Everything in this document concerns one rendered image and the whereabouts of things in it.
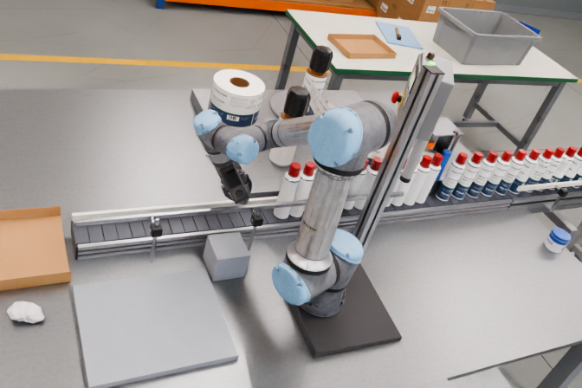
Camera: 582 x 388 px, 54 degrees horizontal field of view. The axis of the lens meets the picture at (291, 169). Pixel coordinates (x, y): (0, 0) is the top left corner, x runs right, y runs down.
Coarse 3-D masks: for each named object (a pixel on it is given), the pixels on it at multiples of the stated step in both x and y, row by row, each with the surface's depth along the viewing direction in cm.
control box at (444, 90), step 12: (420, 60) 163; (444, 60) 166; (444, 72) 159; (408, 84) 169; (444, 84) 154; (408, 96) 161; (444, 96) 156; (432, 108) 159; (432, 120) 161; (420, 132) 163; (432, 132) 163
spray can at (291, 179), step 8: (296, 168) 174; (288, 176) 176; (296, 176) 176; (288, 184) 176; (296, 184) 177; (280, 192) 180; (288, 192) 178; (280, 200) 181; (288, 200) 180; (280, 208) 182; (288, 208) 182; (280, 216) 184
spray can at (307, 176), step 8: (304, 168) 178; (312, 168) 176; (304, 176) 178; (312, 176) 179; (304, 184) 179; (296, 192) 182; (304, 192) 181; (296, 200) 183; (296, 208) 184; (304, 208) 186; (296, 216) 186
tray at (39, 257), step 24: (0, 216) 161; (24, 216) 164; (48, 216) 167; (0, 240) 156; (24, 240) 158; (48, 240) 160; (0, 264) 150; (24, 264) 152; (48, 264) 154; (0, 288) 144
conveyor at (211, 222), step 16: (352, 208) 199; (400, 208) 206; (416, 208) 208; (96, 224) 163; (112, 224) 165; (128, 224) 166; (144, 224) 168; (176, 224) 171; (192, 224) 173; (208, 224) 175; (224, 224) 176; (240, 224) 178; (80, 240) 157; (96, 240) 159; (112, 240) 160
